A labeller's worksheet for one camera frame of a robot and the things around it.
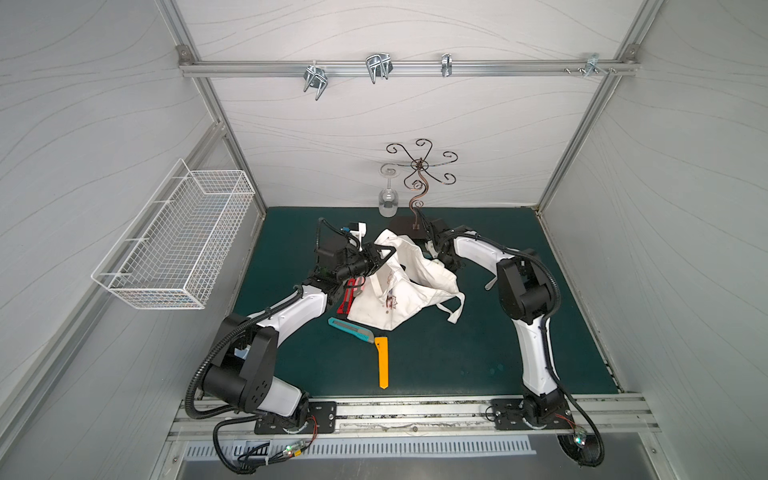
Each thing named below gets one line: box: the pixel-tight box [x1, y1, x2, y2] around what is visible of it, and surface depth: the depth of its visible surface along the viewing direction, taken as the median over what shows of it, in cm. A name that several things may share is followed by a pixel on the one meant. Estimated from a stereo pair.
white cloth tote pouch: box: [347, 229, 465, 331], surface depth 86 cm
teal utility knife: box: [328, 317, 374, 343], surface depth 90 cm
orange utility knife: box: [374, 337, 389, 389], surface depth 84 cm
